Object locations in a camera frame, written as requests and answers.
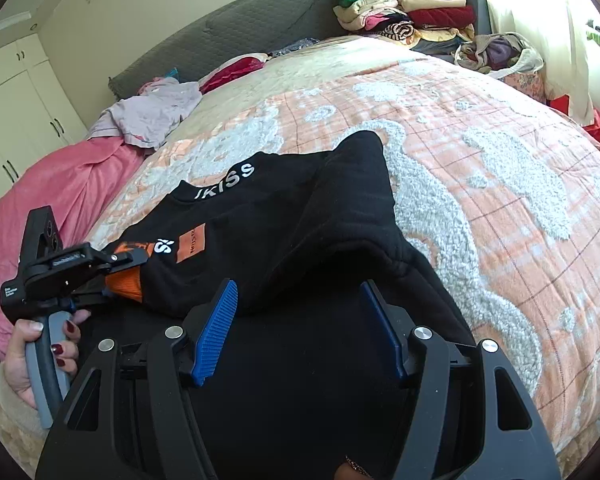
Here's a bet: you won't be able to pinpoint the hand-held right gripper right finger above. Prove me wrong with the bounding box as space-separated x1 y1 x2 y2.
358 279 563 480

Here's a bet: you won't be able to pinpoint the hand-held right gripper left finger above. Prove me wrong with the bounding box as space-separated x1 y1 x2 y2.
35 279 239 480

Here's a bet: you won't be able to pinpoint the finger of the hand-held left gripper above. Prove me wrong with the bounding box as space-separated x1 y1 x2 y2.
92 251 151 277
72 284 113 309

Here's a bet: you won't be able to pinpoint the black sweatshirt orange cuffs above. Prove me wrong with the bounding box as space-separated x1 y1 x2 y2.
75 130 478 480

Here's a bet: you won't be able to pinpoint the person's left forearm beige sleeve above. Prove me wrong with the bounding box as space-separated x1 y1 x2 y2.
0 372 56 461

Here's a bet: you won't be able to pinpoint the white bag of clothes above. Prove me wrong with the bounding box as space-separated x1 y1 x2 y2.
455 32 545 80

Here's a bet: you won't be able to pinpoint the pile of folded clothes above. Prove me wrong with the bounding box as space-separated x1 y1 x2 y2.
332 0 476 43

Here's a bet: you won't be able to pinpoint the person's left hand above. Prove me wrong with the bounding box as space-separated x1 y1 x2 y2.
3 309 93 410

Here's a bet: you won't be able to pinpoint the pink duvet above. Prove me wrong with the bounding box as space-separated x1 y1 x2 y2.
0 136 148 361

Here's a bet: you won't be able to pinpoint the lilac garment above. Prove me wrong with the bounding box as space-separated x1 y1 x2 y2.
87 77 203 150

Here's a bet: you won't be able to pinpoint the cream wardrobe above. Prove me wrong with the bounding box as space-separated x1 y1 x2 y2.
0 35 89 213

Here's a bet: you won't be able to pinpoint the pink garment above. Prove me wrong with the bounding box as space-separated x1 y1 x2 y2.
136 76 181 96

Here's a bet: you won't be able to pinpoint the orange white fleece blanket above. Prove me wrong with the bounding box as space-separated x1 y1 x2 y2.
87 35 600 471

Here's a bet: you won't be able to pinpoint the red cloth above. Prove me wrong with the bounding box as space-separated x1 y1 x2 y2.
199 56 267 95

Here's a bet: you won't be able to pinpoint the grey quilted headboard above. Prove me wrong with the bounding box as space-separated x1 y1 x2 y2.
107 0 348 101

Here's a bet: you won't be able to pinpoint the blue patterned cloth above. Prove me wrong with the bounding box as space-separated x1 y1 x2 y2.
267 36 322 59

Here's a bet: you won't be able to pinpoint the pink floral box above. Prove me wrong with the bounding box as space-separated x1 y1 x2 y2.
500 70 549 107

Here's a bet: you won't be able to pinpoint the red box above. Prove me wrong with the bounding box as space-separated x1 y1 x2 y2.
550 94 600 147

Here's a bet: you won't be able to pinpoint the cream curtain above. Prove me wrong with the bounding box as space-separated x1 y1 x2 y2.
482 0 597 126

